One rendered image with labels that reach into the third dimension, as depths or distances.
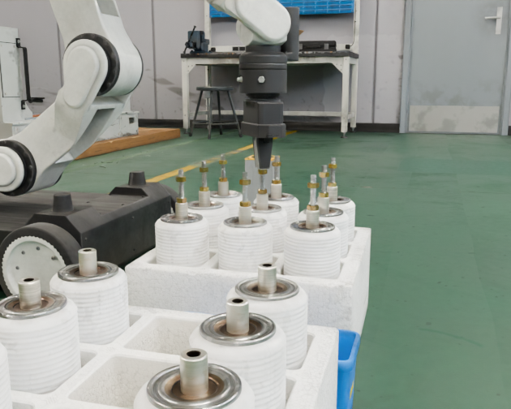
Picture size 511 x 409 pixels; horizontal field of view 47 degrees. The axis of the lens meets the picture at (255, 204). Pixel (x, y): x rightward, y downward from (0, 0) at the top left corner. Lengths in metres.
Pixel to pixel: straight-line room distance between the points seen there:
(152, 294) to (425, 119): 5.19
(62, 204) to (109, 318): 0.62
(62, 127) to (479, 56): 4.99
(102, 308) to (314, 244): 0.37
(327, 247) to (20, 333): 0.51
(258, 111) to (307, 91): 5.12
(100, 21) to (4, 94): 2.26
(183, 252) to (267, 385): 0.49
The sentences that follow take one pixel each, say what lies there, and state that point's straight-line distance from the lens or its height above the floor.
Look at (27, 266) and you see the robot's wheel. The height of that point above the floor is 0.11.
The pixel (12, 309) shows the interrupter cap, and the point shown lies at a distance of 0.68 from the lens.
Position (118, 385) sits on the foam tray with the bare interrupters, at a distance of 0.74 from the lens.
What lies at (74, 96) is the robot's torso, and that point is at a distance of 1.41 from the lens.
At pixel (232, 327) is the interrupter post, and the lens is 0.58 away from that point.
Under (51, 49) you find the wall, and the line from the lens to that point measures 7.41.
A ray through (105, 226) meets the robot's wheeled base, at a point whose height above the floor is 0.17.
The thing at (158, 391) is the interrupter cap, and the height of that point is 0.25.
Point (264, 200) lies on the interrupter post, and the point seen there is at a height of 0.27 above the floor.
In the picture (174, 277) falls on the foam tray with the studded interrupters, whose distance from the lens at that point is 1.00.
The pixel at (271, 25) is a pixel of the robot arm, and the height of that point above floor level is 0.59.
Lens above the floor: 0.49
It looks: 12 degrees down
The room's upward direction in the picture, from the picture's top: straight up
